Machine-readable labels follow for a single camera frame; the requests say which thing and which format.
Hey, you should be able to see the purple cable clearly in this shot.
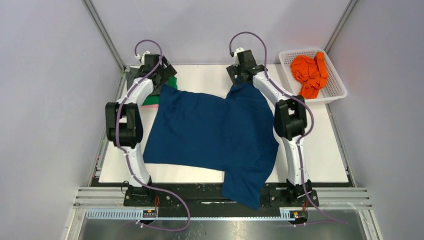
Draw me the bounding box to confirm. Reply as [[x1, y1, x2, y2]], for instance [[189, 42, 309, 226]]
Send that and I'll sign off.
[[114, 39, 192, 232], [229, 31, 349, 228]]

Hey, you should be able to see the pink folded t-shirt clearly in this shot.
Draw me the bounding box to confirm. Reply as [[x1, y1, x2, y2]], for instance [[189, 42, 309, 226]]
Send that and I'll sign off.
[[141, 104, 159, 109]]

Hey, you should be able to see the green folded t-shirt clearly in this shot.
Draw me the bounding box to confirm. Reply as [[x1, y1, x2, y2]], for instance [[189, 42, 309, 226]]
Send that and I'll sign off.
[[142, 76, 178, 107]]

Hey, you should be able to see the white slotted cable duct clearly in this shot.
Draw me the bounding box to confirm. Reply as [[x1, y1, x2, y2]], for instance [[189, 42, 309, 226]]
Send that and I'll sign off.
[[86, 207, 297, 222]]

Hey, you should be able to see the blue t-shirt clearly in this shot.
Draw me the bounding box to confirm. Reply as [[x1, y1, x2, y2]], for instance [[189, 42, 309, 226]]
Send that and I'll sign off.
[[143, 83, 279, 210]]

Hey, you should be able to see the grey folded t-shirt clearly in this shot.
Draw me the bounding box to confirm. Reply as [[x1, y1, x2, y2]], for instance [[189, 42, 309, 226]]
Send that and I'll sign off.
[[125, 66, 140, 90]]

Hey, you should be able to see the white plastic basket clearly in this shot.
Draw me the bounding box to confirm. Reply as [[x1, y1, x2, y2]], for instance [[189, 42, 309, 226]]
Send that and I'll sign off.
[[278, 47, 347, 105]]

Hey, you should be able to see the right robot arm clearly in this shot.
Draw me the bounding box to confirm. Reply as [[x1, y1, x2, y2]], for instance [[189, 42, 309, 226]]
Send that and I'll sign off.
[[226, 47, 313, 206]]

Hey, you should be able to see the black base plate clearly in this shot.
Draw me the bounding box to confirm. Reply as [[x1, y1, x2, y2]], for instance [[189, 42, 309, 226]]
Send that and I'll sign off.
[[122, 182, 320, 218]]

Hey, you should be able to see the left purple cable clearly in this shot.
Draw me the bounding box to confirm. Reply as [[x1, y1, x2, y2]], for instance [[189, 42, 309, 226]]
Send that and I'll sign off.
[[114, 39, 192, 232]]

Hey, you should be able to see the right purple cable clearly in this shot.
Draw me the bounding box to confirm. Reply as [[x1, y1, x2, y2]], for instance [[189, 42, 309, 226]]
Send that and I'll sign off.
[[229, 31, 349, 228]]

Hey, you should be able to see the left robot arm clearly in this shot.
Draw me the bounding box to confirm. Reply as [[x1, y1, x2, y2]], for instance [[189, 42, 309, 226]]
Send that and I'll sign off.
[[105, 51, 177, 206]]

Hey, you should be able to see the orange t-shirt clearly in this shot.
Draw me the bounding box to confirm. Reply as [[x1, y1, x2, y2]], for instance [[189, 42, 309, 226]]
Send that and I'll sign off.
[[290, 51, 329, 99]]

